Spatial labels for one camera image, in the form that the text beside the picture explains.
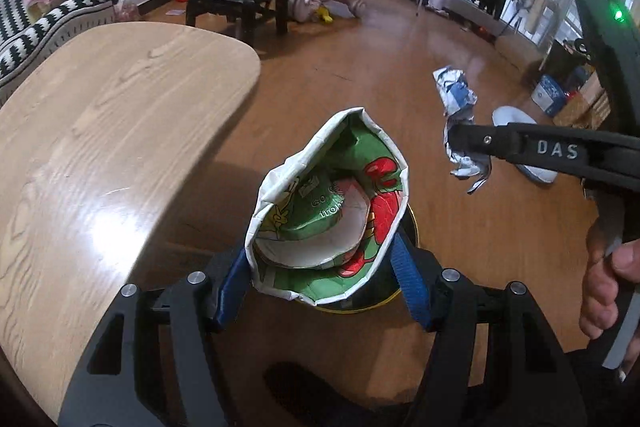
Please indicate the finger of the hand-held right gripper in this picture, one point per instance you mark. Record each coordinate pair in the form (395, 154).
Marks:
(500, 142)

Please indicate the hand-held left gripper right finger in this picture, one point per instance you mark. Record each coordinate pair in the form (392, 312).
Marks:
(410, 282)

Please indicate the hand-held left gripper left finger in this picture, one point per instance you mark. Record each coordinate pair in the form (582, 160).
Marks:
(230, 287)

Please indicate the black bin with yellow rim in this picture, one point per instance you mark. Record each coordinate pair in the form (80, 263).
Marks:
(380, 292)

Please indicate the blue and white paper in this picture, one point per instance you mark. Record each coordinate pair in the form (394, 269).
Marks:
(457, 92)

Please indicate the green printed paper bag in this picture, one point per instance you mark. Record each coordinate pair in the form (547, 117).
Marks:
(320, 217)

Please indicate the person's right hand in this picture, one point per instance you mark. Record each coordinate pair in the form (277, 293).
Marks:
(600, 297)

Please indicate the white slipper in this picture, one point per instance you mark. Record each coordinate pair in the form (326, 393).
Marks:
(510, 114)

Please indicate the cardboard box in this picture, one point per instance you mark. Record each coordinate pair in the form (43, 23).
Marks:
(590, 107)

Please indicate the blue and white box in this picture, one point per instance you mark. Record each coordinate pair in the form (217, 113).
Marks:
(547, 94)

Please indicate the yellow toy duck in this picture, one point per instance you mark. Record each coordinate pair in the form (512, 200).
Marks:
(324, 15)

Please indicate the black and white patterned blanket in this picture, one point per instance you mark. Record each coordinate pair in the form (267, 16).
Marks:
(60, 14)

